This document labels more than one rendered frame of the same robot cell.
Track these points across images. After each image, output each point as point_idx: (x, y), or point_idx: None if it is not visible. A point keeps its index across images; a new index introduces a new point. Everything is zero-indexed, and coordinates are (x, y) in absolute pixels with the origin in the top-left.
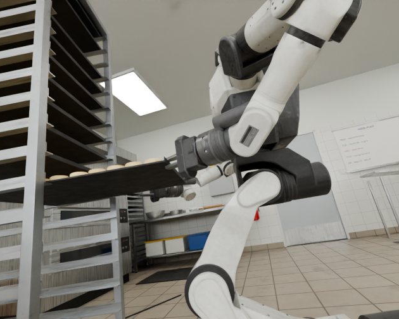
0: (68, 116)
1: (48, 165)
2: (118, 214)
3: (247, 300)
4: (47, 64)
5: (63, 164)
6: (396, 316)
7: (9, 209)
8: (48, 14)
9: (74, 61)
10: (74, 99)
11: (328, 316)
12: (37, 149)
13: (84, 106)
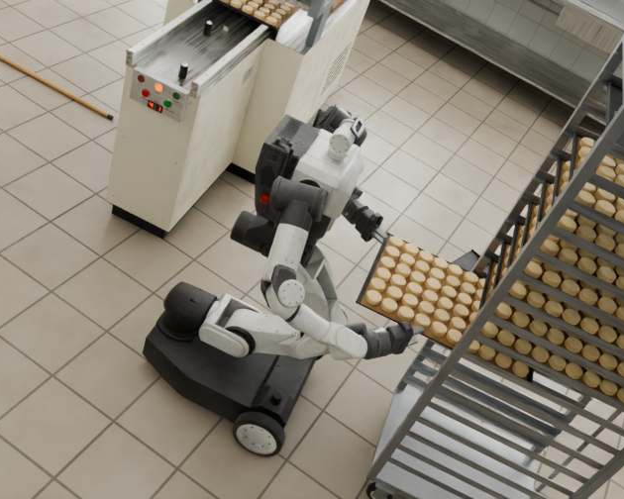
0: (511, 242)
1: None
2: (439, 371)
3: (291, 329)
4: (523, 191)
5: (488, 281)
6: (197, 290)
7: (606, 420)
8: (556, 141)
9: (555, 182)
10: (525, 227)
11: (219, 327)
12: (483, 250)
13: (523, 239)
